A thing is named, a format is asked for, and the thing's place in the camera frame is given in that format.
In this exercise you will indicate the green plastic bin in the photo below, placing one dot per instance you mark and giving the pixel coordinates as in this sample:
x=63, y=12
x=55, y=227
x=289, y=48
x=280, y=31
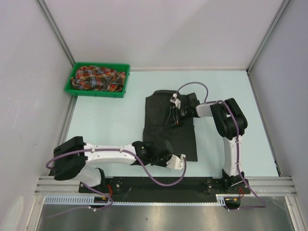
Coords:
x=118, y=67

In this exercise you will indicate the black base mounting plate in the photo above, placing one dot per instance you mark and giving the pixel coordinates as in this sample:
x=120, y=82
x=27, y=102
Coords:
x=189, y=190

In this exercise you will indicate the black pinstripe long sleeve shirt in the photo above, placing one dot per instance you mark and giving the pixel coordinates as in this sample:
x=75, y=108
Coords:
x=181, y=138

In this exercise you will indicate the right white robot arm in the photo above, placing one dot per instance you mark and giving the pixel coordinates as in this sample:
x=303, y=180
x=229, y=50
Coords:
x=230, y=123

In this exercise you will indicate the plaid long sleeve shirt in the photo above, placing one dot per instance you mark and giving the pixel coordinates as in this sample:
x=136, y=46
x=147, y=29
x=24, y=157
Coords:
x=98, y=78

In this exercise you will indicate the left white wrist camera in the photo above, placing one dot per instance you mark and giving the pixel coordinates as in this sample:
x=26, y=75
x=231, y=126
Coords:
x=176, y=162

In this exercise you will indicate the aluminium frame rail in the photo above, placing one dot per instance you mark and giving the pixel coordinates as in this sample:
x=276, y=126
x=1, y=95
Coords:
x=262, y=186

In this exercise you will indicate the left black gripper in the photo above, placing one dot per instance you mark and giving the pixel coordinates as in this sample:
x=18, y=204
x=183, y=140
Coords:
x=164, y=164

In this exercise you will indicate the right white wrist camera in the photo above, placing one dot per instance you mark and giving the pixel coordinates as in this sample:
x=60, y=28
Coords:
x=175, y=100

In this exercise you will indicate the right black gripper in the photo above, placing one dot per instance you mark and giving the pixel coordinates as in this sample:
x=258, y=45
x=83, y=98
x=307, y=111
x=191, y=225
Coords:
x=173, y=118

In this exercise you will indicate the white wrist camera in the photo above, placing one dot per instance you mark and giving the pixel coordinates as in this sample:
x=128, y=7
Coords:
x=175, y=100
x=176, y=162

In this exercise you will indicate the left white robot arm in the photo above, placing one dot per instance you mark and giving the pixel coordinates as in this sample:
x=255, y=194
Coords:
x=81, y=166

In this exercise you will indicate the white slotted cable duct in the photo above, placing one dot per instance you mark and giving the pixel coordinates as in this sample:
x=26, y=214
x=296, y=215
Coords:
x=100, y=201

